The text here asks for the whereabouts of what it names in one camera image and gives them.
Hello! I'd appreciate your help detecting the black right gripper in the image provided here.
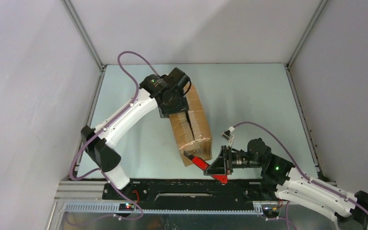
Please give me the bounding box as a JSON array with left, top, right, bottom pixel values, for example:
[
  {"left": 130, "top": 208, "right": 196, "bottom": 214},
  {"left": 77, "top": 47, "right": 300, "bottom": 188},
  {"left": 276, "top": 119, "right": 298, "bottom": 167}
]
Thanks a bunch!
[{"left": 204, "top": 145, "right": 264, "bottom": 176}]

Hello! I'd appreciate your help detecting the red black utility knife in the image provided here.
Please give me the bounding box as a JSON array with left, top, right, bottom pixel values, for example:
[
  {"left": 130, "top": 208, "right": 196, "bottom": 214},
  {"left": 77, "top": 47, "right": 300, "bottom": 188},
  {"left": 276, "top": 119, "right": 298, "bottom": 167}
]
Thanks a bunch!
[{"left": 184, "top": 151, "right": 229, "bottom": 184}]

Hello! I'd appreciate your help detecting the brown cardboard express box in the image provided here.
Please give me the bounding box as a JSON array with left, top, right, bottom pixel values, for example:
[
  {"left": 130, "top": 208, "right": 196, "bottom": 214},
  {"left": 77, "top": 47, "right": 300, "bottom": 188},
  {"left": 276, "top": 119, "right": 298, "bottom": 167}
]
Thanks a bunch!
[{"left": 169, "top": 85, "right": 212, "bottom": 167}]

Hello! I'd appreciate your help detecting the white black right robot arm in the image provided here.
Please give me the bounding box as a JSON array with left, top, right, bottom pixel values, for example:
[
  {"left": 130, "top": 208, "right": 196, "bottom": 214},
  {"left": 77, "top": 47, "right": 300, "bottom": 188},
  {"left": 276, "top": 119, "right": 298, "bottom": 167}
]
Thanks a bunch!
[{"left": 204, "top": 138, "right": 368, "bottom": 230}]

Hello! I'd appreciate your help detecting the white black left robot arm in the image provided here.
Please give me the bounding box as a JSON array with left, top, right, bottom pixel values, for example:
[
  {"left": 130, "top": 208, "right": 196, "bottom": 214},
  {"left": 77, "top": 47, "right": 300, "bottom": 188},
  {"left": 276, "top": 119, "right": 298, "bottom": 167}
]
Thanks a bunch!
[{"left": 80, "top": 68, "right": 192, "bottom": 200}]

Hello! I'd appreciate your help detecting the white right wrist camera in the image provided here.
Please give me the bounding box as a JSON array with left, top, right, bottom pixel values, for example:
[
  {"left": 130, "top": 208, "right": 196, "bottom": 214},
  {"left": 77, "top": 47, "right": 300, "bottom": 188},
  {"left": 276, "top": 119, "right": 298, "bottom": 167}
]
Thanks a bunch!
[{"left": 220, "top": 126, "right": 234, "bottom": 142}]

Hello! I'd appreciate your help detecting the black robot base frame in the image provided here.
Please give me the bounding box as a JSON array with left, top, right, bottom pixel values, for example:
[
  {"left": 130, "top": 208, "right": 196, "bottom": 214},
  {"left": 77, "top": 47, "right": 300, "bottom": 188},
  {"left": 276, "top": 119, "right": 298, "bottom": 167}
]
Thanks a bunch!
[{"left": 76, "top": 171, "right": 324, "bottom": 220}]

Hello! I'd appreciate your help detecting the aluminium left corner post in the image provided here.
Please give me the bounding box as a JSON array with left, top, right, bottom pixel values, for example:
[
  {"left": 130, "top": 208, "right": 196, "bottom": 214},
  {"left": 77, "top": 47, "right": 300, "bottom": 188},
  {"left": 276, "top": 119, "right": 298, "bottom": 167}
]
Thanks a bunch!
[{"left": 61, "top": 0, "right": 105, "bottom": 71}]

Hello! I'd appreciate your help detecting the aluminium corner post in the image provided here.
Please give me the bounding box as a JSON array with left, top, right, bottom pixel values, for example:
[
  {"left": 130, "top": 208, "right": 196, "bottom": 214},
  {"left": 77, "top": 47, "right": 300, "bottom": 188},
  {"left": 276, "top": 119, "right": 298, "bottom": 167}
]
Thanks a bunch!
[
  {"left": 61, "top": 0, "right": 105, "bottom": 71},
  {"left": 285, "top": 0, "right": 329, "bottom": 69}
]

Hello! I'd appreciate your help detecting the aluminium right corner post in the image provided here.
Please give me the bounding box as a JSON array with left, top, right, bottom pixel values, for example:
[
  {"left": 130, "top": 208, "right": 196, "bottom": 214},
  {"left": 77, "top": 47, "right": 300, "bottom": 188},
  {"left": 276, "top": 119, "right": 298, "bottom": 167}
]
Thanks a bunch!
[{"left": 285, "top": 0, "right": 329, "bottom": 69}]

